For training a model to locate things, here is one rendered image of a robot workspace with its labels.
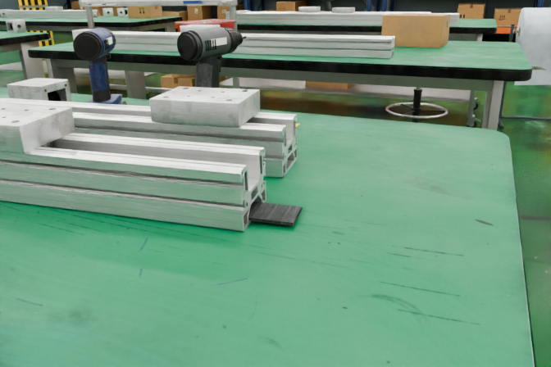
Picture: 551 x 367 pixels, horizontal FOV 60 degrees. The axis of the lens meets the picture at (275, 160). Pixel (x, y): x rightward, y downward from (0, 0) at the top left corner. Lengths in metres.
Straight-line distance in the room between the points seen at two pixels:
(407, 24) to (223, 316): 2.21
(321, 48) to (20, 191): 1.64
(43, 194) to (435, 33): 2.10
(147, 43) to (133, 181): 1.95
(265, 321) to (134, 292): 0.15
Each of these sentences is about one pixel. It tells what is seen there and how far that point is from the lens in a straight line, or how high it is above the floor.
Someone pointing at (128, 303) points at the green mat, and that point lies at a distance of 0.53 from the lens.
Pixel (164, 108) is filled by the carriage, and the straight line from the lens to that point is 0.83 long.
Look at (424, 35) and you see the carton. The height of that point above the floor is 0.84.
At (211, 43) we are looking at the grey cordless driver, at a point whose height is 0.97.
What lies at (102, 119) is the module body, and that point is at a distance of 0.91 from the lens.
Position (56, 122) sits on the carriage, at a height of 0.89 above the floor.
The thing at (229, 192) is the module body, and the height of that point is 0.84.
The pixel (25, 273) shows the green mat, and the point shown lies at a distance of 0.62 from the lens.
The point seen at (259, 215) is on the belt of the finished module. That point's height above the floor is 0.79.
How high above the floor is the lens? 1.08
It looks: 20 degrees down
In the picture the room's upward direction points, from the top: 1 degrees counter-clockwise
